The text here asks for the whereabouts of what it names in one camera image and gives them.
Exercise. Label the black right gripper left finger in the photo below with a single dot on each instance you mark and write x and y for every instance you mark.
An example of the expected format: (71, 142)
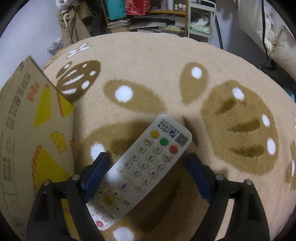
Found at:
(47, 220)

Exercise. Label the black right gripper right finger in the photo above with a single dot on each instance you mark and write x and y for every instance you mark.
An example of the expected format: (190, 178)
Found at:
(248, 219)

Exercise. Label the brown cardboard box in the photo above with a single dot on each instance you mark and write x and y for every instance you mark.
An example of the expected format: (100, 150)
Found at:
(36, 141)

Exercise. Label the white numbered TV remote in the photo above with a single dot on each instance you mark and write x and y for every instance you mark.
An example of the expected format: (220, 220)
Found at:
(139, 170)

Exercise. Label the beige floral butterfly rug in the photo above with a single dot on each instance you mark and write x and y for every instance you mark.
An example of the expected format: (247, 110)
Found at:
(242, 121)

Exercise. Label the plastic bag of items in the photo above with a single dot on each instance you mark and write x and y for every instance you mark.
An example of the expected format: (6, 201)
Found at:
(54, 46)

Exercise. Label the stack of books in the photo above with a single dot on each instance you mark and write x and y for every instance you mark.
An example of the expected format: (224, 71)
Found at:
(119, 26)

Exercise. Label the beige hanging coat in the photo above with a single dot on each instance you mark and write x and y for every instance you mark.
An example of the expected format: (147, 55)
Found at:
(74, 19)

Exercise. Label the white metal trolley cart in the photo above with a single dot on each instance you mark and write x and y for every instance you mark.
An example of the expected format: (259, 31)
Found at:
(201, 20)

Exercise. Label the teal storage bag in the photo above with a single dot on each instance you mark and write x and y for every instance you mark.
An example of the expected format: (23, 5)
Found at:
(116, 9)

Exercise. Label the red patterned gift bag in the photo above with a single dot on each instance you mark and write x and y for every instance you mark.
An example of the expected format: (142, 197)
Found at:
(137, 7)

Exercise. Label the wooden bookshelf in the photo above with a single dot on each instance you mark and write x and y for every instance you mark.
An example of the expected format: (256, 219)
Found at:
(157, 20)

